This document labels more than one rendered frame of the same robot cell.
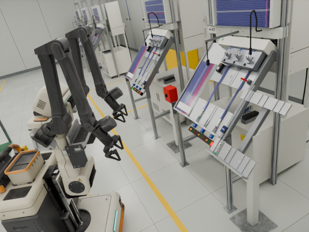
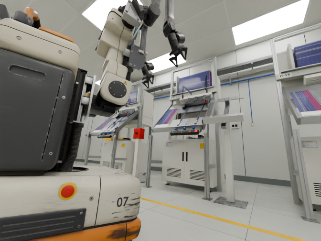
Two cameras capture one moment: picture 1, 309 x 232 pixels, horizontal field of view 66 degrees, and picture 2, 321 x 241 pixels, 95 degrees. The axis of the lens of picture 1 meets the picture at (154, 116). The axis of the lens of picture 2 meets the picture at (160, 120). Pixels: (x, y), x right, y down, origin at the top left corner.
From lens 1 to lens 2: 164 cm
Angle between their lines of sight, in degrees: 53
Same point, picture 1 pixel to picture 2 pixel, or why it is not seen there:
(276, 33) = (214, 89)
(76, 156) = (136, 56)
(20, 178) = not seen: hidden behind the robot
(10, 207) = (45, 34)
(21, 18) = not seen: outside the picture
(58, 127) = (155, 8)
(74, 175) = (123, 75)
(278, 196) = not seen: hidden behind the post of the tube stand
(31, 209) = (75, 56)
